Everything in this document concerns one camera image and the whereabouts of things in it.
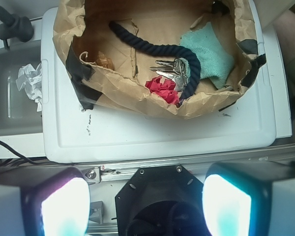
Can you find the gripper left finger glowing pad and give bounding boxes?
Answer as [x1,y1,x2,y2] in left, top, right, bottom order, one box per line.
[0,167,90,236]

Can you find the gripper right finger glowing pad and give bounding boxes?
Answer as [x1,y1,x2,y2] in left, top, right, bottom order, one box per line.
[202,161,295,236]

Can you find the silver keys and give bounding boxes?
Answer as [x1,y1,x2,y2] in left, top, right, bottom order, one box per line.
[149,59,189,91]

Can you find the white plastic bin lid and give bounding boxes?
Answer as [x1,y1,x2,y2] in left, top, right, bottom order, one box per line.
[40,0,278,164]

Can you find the clear plastic container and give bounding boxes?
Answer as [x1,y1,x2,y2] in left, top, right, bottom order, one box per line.
[0,40,42,136]

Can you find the white crumpled paper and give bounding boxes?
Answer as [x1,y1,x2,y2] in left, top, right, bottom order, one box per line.
[16,63,43,112]

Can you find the red crumpled paper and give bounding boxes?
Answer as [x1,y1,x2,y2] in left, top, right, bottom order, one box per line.
[145,76,179,105]

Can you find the teal cloth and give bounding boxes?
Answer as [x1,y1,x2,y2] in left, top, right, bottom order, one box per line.
[179,22,235,89]

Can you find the brown seashell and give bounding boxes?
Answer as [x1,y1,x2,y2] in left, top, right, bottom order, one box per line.
[95,51,114,70]

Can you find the brown paper bag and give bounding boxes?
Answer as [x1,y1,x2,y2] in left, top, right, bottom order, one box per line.
[53,0,266,119]

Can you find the metal corner bracket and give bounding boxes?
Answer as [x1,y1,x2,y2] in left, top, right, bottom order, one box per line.
[89,201,104,224]

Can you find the aluminium frame rail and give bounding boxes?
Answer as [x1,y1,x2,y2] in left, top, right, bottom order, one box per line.
[0,144,295,183]

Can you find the black cable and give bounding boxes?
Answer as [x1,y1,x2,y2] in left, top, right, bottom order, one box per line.
[0,137,48,165]

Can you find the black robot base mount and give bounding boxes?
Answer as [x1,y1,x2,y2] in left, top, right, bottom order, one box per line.
[115,165,210,236]

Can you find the navy blue rope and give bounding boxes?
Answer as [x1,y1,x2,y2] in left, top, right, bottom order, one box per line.
[109,21,201,104]

